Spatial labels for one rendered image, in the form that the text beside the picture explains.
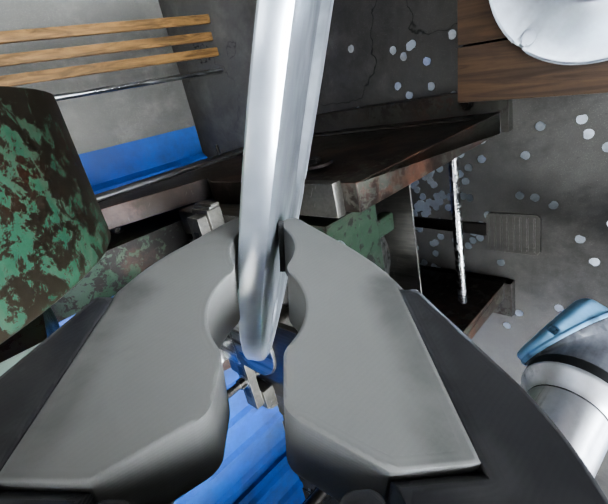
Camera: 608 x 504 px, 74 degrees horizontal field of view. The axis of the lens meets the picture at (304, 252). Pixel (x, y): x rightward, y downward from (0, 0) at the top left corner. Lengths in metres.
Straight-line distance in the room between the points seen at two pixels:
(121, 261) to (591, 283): 1.14
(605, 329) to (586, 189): 0.65
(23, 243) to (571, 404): 0.54
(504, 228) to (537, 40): 0.46
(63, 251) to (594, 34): 0.73
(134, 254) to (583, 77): 0.87
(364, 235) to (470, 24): 0.40
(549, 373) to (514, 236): 0.58
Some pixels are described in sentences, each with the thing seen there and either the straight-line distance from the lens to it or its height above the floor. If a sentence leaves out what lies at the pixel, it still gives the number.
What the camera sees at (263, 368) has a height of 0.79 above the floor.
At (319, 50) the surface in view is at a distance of 0.29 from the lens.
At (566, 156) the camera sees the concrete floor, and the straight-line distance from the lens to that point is 1.17.
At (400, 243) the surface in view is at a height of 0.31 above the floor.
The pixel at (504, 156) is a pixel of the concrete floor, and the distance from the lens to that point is 1.21.
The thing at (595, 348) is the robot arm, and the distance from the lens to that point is 0.56.
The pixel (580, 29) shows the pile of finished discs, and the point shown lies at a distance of 0.77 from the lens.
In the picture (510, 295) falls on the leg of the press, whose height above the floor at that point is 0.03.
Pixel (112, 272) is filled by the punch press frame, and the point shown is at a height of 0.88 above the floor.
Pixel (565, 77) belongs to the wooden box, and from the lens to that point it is 0.78.
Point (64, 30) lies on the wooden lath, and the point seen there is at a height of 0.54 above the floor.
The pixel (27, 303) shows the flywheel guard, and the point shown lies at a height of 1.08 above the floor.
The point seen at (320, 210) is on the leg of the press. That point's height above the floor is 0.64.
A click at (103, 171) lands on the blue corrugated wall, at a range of 1.92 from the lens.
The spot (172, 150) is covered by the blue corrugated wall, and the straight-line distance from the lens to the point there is 2.05.
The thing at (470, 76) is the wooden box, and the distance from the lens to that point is 0.83.
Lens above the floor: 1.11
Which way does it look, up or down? 38 degrees down
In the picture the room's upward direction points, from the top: 120 degrees counter-clockwise
